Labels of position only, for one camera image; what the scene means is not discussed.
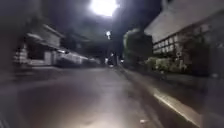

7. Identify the round dark tree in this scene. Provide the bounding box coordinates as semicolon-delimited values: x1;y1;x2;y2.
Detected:
122;28;154;68

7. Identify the dark asphalt road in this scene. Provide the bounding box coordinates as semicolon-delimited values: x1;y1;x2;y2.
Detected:
0;65;161;128

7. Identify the bright street lamp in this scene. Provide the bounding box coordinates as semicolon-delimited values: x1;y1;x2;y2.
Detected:
89;0;120;18

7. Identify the dark pavement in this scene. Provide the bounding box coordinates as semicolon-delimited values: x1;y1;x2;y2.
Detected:
123;66;224;128

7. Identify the pale kerb strip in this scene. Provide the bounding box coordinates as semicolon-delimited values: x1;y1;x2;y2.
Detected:
117;66;204;128

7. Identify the building with pale grille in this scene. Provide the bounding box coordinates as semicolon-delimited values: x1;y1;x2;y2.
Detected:
143;0;224;68

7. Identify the row of pale bushes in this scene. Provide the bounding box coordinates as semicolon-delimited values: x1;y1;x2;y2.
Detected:
145;55;190;74

